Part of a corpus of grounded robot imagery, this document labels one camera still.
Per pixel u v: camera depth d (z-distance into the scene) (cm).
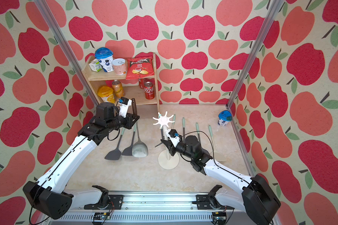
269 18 73
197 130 104
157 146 82
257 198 40
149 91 89
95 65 78
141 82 95
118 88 90
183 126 107
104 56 74
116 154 91
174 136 63
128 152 90
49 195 37
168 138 65
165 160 90
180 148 66
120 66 75
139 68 77
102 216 72
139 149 82
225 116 101
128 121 64
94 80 76
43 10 70
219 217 72
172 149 66
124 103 63
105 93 86
